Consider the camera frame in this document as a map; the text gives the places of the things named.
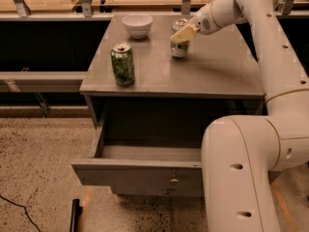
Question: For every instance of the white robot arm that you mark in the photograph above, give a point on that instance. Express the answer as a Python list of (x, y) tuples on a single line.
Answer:
[(238, 152)]

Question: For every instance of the silver 7up can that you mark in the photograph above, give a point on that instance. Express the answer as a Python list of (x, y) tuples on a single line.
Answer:
[(179, 50)]

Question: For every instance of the lower drawer knob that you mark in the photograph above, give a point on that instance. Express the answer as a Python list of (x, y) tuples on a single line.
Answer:
[(167, 191)]

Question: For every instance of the grey cabinet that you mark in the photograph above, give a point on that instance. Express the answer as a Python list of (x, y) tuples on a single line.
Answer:
[(218, 69)]

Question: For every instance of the white bowl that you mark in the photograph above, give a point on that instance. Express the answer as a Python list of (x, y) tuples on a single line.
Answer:
[(138, 25)]

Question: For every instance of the round metal drawer knob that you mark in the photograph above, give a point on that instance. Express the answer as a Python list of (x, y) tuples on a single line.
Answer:
[(174, 180)]

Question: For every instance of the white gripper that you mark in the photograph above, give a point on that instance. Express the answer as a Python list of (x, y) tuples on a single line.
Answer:
[(204, 24)]

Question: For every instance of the open grey top drawer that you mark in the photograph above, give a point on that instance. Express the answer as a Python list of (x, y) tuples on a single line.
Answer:
[(140, 144)]

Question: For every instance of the green soda can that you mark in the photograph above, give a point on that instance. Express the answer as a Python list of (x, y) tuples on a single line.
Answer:
[(122, 64)]

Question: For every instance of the black bar on floor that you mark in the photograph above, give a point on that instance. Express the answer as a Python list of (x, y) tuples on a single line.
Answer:
[(75, 213)]

